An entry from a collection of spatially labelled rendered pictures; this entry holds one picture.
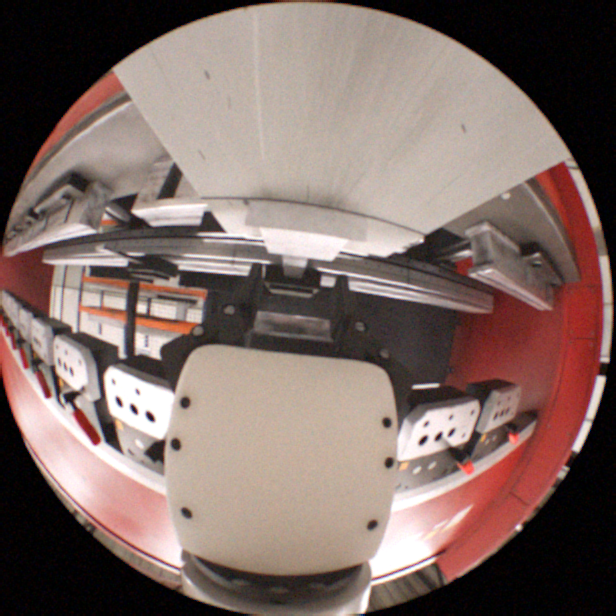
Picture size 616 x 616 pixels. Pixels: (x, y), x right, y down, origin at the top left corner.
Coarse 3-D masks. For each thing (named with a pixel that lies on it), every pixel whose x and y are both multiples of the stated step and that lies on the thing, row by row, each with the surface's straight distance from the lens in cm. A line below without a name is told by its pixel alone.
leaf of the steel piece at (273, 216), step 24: (264, 216) 14; (288, 216) 14; (312, 216) 14; (336, 216) 14; (360, 216) 15; (264, 240) 22; (288, 240) 21; (312, 240) 20; (336, 240) 20; (360, 240) 14
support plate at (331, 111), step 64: (128, 64) 10; (192, 64) 9; (256, 64) 8; (320, 64) 8; (384, 64) 8; (448, 64) 8; (192, 128) 11; (256, 128) 10; (320, 128) 9; (384, 128) 9; (448, 128) 10; (512, 128) 10; (256, 192) 14; (320, 192) 13; (384, 192) 13; (448, 192) 13; (384, 256) 24
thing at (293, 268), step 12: (288, 264) 31; (300, 264) 30; (264, 276) 41; (276, 276) 41; (288, 276) 41; (300, 276) 39; (312, 276) 41; (276, 288) 42; (288, 288) 42; (300, 288) 42; (312, 288) 41
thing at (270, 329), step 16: (256, 320) 22; (272, 320) 22; (288, 320) 22; (304, 320) 22; (320, 320) 22; (256, 336) 21; (272, 336) 21; (288, 336) 21; (304, 336) 21; (320, 336) 22; (288, 352) 21; (304, 352) 21; (320, 352) 22
